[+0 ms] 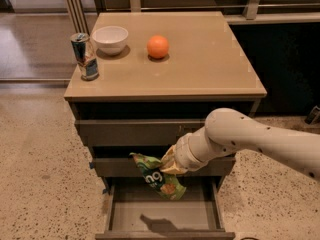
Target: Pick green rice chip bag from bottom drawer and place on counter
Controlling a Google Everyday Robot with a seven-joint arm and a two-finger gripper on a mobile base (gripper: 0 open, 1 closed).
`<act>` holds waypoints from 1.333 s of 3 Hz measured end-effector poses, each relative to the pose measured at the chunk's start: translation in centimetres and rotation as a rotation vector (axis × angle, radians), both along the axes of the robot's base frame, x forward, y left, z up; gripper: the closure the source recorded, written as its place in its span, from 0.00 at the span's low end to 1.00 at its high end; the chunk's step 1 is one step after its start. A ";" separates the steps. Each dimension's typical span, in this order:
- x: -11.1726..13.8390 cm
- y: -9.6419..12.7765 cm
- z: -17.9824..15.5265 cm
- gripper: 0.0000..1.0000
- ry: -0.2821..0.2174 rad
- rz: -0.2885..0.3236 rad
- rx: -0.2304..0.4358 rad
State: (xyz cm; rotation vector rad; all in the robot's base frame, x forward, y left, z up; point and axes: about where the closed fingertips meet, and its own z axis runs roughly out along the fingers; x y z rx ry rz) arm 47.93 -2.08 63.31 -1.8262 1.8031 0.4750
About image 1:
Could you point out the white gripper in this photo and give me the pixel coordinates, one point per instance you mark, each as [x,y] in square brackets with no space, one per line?
[183,157]

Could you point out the open bottom drawer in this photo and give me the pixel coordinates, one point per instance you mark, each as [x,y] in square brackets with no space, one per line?
[137,212]

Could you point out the dark object on floor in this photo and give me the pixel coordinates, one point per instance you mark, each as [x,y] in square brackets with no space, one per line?
[314,115]

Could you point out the brown drawer cabinet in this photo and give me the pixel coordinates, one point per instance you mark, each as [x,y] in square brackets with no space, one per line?
[205,68]

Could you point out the green rice chip bag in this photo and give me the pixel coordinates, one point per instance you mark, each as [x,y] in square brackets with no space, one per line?
[166,185]

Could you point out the blue silver drink can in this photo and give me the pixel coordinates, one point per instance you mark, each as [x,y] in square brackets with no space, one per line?
[85,56]

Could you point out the top drawer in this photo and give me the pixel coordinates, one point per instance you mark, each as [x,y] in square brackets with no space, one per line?
[135,132]

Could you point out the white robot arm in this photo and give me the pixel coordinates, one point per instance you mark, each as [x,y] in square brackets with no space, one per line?
[227,131]

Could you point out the white bowl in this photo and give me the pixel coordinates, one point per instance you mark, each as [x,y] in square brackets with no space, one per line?
[110,39]

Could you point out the middle drawer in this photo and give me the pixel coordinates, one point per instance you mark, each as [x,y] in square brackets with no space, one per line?
[126,167]

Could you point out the orange fruit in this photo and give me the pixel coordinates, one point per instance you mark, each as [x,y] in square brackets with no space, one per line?
[157,47]

